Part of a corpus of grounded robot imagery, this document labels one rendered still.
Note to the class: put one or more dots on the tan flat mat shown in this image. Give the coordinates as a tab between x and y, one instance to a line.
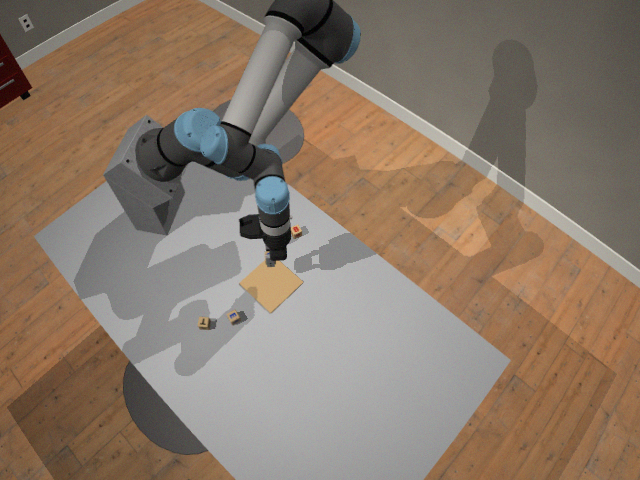
271	286

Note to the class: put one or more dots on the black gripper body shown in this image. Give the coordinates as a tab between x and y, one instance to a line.
276	239

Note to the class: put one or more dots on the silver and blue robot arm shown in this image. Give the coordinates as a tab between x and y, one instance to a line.
267	89

